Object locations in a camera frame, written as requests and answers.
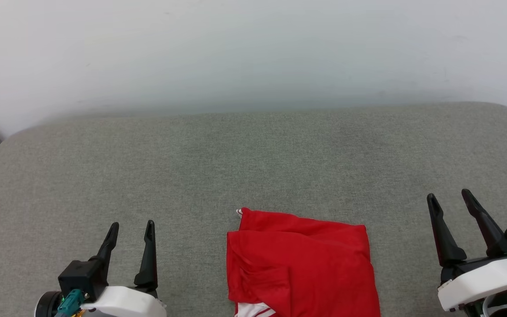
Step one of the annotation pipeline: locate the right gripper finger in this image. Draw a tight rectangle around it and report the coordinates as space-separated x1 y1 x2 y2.
426 193 467 267
461 189 507 258

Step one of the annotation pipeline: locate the teal cable connector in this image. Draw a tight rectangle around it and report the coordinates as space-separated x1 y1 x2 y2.
55 289 86 317

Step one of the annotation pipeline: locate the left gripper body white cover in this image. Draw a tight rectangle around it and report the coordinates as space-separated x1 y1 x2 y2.
80 284 167 317

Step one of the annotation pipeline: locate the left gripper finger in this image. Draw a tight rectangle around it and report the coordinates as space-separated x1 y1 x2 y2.
87 222 120 270
133 220 158 291

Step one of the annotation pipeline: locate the red and white garment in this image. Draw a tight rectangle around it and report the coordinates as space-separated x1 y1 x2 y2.
226 207 382 317

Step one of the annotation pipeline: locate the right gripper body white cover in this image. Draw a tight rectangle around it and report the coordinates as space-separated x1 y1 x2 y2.
437 253 507 312

